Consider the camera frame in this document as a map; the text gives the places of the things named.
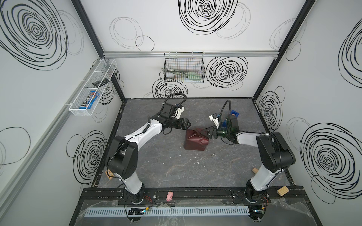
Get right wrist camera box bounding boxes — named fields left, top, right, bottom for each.
left=209, top=114, right=222, bottom=128

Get blue candy packet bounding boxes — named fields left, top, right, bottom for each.
left=79, top=91, right=99, bottom=110

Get red wrapping paper sheet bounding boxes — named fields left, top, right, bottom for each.
left=183, top=128, right=209, bottom=151

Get small wooden block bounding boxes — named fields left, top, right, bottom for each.
left=277, top=186, right=290, bottom=197

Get metal tongs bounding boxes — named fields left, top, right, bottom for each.
left=161, top=68, right=189, bottom=78

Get small pink pig figure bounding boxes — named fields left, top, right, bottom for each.
left=166, top=191, right=173, bottom=202

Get black wire wall basket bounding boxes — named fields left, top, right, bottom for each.
left=162, top=51, right=206, bottom=83

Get green item in basket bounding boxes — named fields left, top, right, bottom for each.
left=186, top=72, right=204, bottom=82

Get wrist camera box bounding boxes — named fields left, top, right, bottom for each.
left=209, top=114, right=222, bottom=128
left=171, top=105, right=185, bottom=119

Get white wire wall shelf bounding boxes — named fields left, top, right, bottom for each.
left=69, top=58, right=117, bottom=116

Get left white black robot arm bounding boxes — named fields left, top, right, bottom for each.
left=106, top=93, right=191, bottom=203

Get wooden stamped tile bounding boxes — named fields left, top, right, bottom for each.
left=105, top=170, right=114, bottom=180

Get wooden mallet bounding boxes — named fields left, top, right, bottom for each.
left=252, top=168, right=259, bottom=174

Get grey slotted cable duct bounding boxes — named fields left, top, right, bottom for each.
left=84, top=206, right=250, bottom=218

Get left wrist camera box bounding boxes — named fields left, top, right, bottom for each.
left=171, top=105, right=185, bottom=119

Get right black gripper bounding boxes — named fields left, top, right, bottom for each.
left=200, top=125, right=230, bottom=141

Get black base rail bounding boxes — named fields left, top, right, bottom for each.
left=77, top=186, right=310, bottom=207

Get blue tape dispenser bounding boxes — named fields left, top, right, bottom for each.
left=222, top=110, right=239, bottom=128

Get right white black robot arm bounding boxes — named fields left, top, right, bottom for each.
left=201, top=100, right=296, bottom=203

